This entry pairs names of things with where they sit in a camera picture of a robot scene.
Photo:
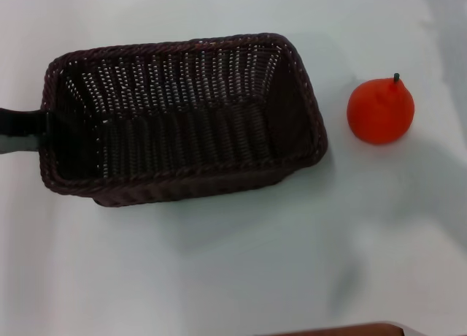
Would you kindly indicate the brown rounded panel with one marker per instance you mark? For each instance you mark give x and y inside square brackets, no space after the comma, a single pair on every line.
[346,330]

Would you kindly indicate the black woven rectangular basket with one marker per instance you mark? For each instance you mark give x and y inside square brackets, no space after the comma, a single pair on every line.
[189,131]

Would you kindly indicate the orange-red pear-shaped toy fruit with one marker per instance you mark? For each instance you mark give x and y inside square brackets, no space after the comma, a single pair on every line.
[379,113]

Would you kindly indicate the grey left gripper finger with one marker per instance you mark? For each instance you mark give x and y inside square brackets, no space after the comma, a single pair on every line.
[18,144]

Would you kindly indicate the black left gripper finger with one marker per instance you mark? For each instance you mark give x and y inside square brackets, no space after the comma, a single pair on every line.
[22,121]

